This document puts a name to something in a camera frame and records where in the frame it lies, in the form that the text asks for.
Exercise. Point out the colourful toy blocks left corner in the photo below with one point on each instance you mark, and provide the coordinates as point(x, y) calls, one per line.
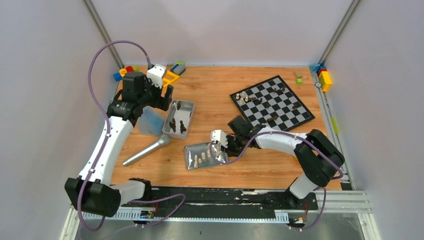
point(122, 72)

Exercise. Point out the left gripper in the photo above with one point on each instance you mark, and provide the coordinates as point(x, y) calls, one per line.
point(161, 96)

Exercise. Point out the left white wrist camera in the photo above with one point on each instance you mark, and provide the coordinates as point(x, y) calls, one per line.
point(156, 74)

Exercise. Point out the colourful toy blocks right corner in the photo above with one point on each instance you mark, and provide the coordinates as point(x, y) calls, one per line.
point(323, 76)

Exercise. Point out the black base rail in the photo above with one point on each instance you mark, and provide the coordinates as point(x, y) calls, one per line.
point(224, 203)

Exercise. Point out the tin box with dark pieces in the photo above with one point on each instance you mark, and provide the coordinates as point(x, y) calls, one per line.
point(179, 118)

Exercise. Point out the colourful toy blocks corner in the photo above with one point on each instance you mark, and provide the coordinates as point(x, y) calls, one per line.
point(122, 72)
point(323, 76)

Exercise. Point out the blue green toy block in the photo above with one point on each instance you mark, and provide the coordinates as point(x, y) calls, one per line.
point(179, 68)

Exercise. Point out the blue plastic bag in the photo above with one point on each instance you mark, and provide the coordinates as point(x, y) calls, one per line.
point(150, 122)

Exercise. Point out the tin lid with light pieces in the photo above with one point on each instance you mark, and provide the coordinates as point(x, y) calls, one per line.
point(204, 155)

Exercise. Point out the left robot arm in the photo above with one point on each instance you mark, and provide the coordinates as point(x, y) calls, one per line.
point(92, 192)

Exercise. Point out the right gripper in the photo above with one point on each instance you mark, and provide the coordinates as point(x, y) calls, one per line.
point(228, 150)

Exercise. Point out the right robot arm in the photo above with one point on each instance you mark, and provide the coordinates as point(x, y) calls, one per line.
point(318, 157)

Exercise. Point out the black silver chess board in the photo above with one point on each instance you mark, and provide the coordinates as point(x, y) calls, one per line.
point(272, 103)

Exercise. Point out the silver microphone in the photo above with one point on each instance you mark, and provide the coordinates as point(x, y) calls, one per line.
point(157, 144)

